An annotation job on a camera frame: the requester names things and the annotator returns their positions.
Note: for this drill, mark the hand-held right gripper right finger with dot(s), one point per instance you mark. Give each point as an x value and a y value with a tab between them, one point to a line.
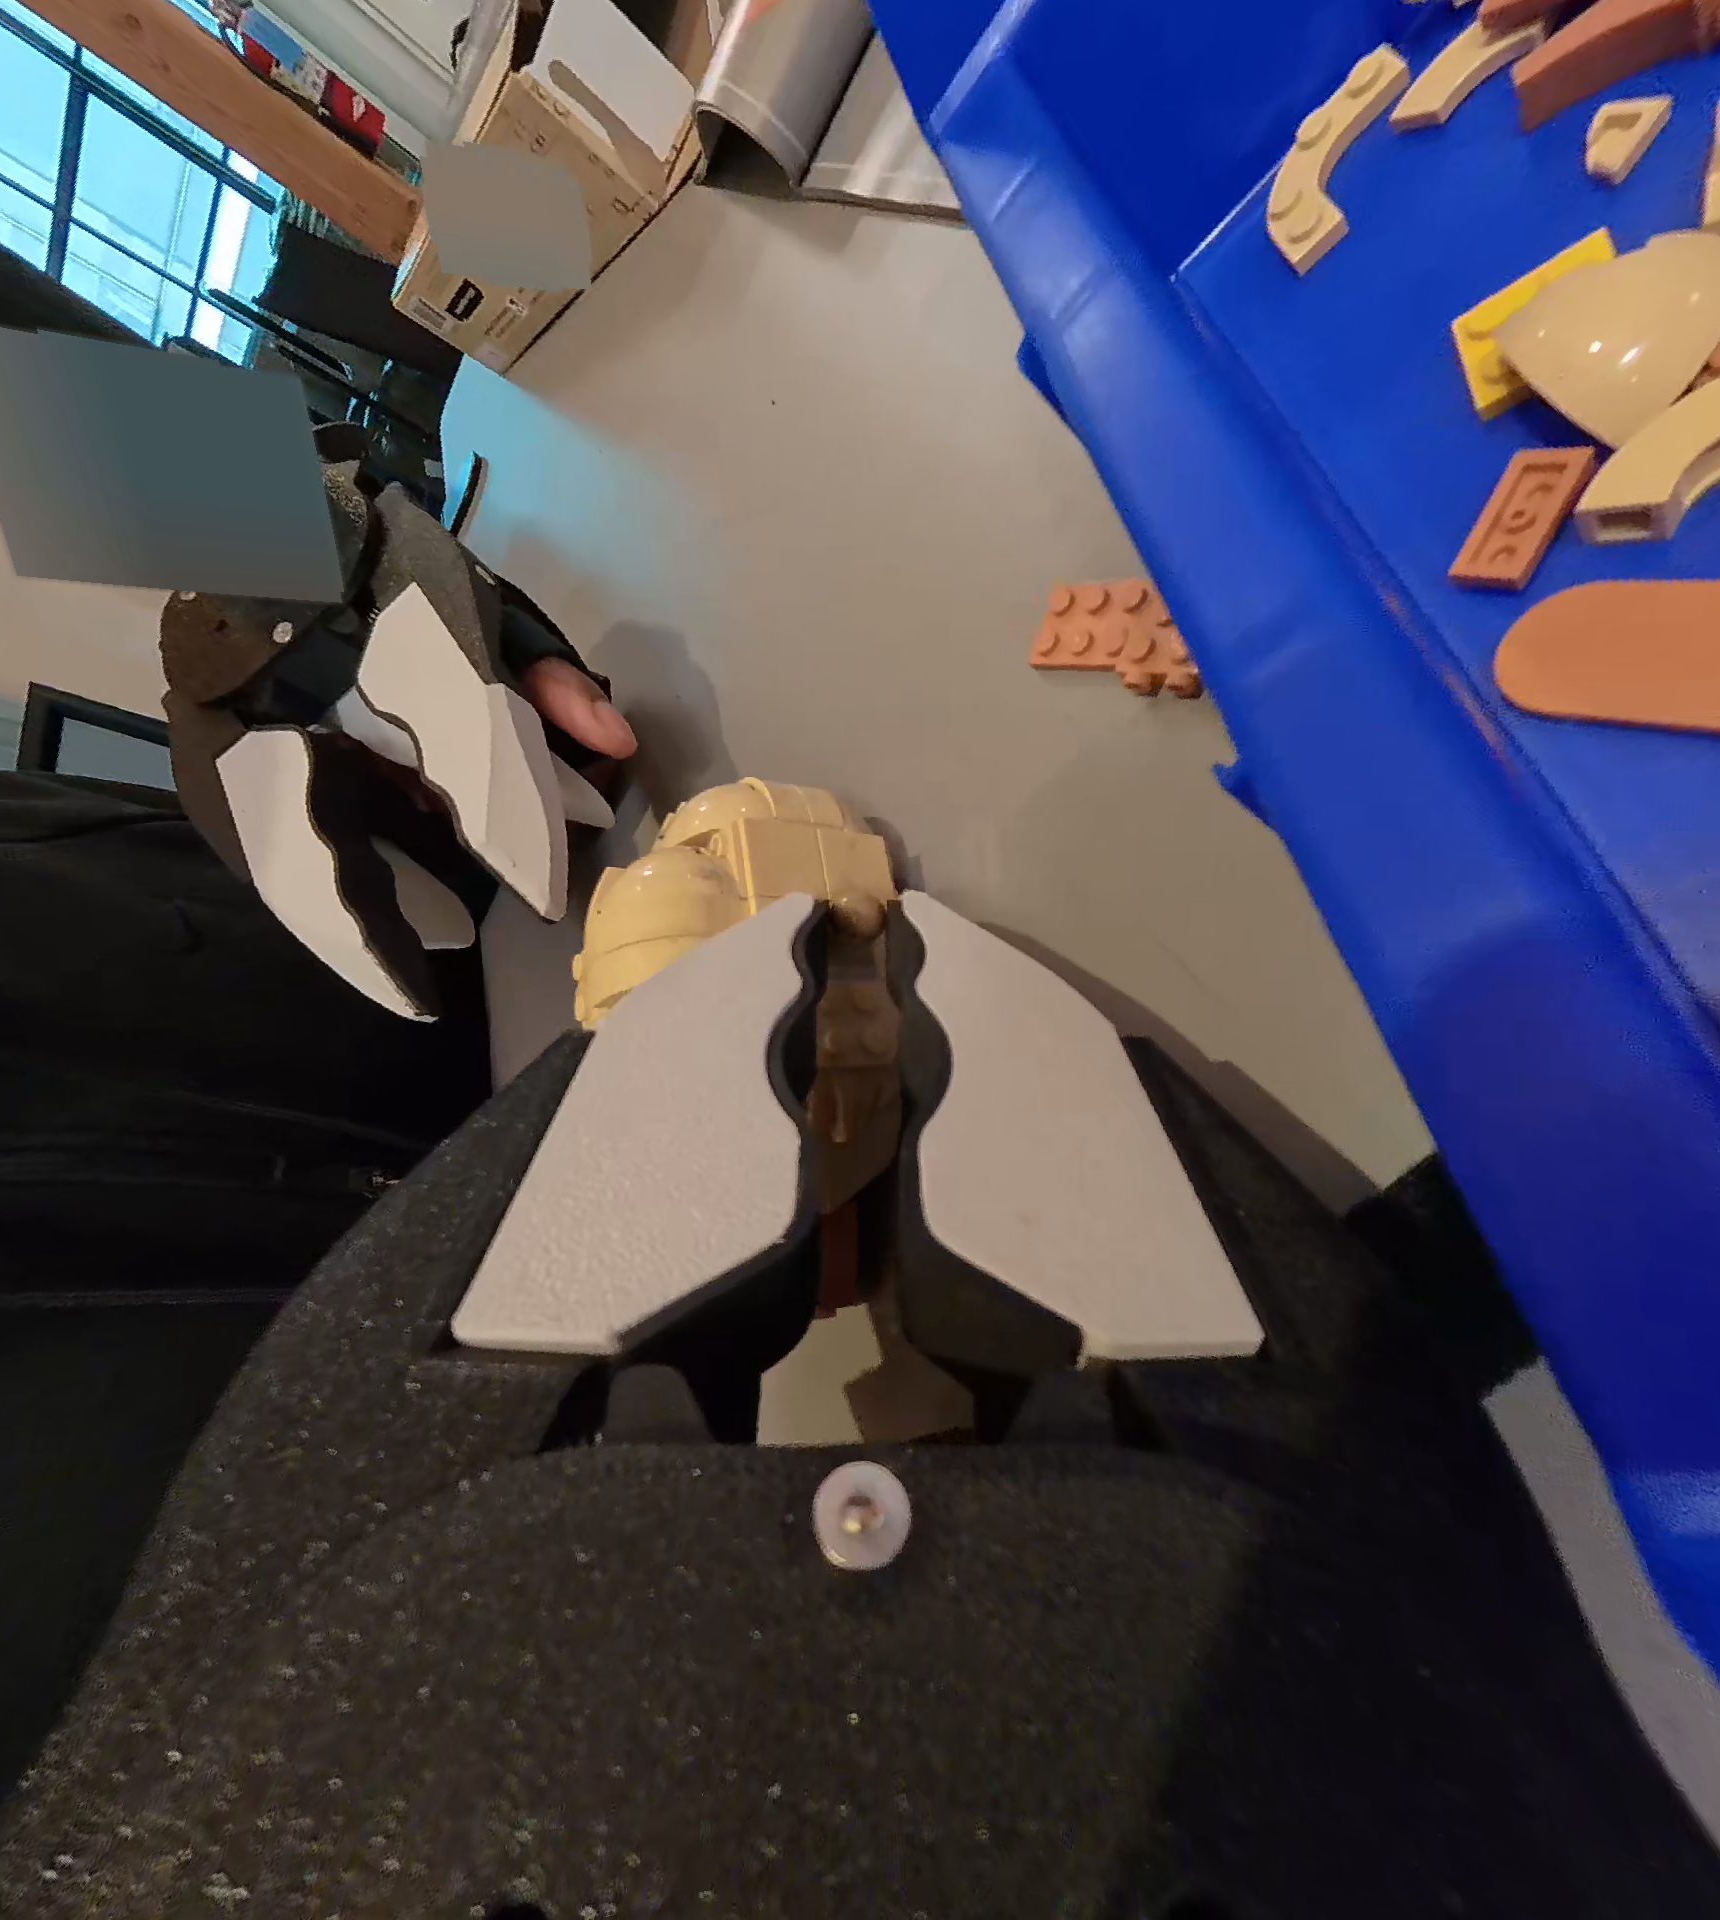
1070	1185

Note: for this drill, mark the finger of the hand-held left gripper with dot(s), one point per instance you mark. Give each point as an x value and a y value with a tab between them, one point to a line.
471	721
283	825

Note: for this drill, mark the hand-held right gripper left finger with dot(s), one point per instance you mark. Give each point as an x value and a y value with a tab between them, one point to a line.
635	1171

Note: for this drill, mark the tan and brown brick model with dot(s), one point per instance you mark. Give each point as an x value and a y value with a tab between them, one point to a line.
754	840

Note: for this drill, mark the grey desk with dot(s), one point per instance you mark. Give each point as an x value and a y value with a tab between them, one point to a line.
874	451

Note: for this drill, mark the person's left hand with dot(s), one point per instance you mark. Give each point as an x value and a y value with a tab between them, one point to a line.
590	721

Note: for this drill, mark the blue plastic storage bin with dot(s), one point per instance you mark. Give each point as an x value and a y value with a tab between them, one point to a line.
1401	751

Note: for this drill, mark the brown flat plate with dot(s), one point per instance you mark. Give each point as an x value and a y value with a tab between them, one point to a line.
1085	622

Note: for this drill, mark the open cardboard set box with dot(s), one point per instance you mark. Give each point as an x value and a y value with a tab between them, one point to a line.
575	120

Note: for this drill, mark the grey instruction booklet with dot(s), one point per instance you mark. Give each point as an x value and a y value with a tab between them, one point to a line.
784	75

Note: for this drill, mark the group of small loose bricks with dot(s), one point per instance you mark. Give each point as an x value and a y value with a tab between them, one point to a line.
1625	344

